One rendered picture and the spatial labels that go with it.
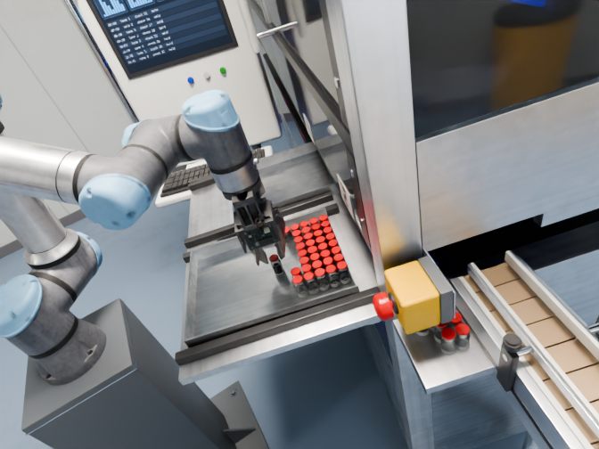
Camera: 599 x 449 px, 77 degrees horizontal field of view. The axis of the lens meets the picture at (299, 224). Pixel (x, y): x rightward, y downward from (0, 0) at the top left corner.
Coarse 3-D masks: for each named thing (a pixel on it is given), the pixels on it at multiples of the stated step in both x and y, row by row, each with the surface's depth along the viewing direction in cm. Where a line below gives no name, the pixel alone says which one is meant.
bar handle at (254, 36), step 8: (240, 0) 99; (240, 8) 101; (248, 8) 101; (248, 16) 102; (248, 24) 103; (248, 32) 105; (256, 32) 105; (264, 32) 106; (272, 32) 106; (256, 40) 106; (256, 48) 107
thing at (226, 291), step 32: (288, 224) 90; (192, 256) 88; (224, 256) 90; (288, 256) 85; (192, 288) 82; (224, 288) 82; (256, 288) 80; (288, 288) 77; (352, 288) 69; (192, 320) 76; (224, 320) 75; (256, 320) 70
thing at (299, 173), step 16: (304, 144) 116; (272, 160) 117; (288, 160) 117; (304, 160) 115; (320, 160) 112; (272, 176) 112; (288, 176) 110; (304, 176) 108; (320, 176) 106; (272, 192) 106; (288, 192) 104; (304, 192) 96; (320, 192) 97; (336, 192) 98
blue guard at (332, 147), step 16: (256, 16) 166; (272, 48) 135; (288, 64) 98; (288, 80) 114; (304, 96) 87; (304, 112) 98; (320, 112) 70; (320, 128) 77; (320, 144) 87; (336, 144) 64; (336, 160) 70; (336, 176) 77; (352, 192) 64; (352, 208) 70
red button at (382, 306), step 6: (378, 294) 54; (384, 294) 54; (378, 300) 53; (384, 300) 53; (390, 300) 54; (378, 306) 53; (384, 306) 53; (390, 306) 53; (378, 312) 53; (384, 312) 53; (390, 312) 53; (384, 318) 53; (390, 318) 54
